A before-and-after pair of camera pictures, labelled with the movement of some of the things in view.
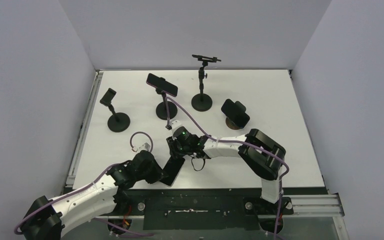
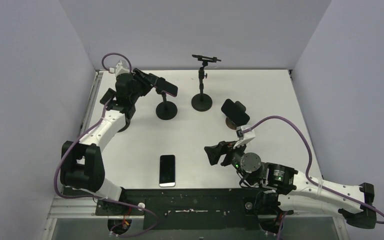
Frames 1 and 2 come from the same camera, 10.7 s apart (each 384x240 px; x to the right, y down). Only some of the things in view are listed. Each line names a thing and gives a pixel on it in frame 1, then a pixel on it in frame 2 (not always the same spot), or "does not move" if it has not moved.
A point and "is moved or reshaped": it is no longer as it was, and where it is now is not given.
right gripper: [174, 147] -> [224, 151]
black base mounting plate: [195, 210] does not move
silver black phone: [172, 168] is moved or reshaped
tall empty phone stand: [202, 102] does not move
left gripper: [159, 173] -> [147, 81]
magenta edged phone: [160, 82] does not move
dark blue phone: [236, 113] does not move
